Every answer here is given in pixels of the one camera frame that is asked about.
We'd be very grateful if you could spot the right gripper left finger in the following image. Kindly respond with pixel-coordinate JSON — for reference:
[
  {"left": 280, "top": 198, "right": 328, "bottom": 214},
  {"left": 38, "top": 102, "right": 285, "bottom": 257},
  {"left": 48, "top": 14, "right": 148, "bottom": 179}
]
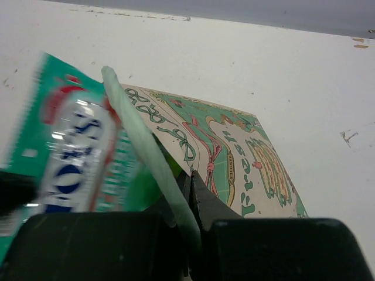
[{"left": 0, "top": 172, "right": 191, "bottom": 281}]

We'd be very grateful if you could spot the green mint snack packet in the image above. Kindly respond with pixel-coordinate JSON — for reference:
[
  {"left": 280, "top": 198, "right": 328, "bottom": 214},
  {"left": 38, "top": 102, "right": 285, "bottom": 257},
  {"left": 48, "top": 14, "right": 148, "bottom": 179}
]
[{"left": 0, "top": 52, "right": 165, "bottom": 261}]

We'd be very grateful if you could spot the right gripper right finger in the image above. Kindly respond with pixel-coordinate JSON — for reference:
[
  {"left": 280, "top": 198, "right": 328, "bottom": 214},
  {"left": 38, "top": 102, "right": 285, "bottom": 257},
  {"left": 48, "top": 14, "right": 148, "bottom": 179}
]
[{"left": 190, "top": 172, "right": 374, "bottom": 280}]

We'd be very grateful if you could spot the green printed paper bag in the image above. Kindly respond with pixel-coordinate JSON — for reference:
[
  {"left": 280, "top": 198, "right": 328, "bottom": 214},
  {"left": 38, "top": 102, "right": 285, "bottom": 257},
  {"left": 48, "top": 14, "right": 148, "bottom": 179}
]
[{"left": 101, "top": 66, "right": 309, "bottom": 252}]

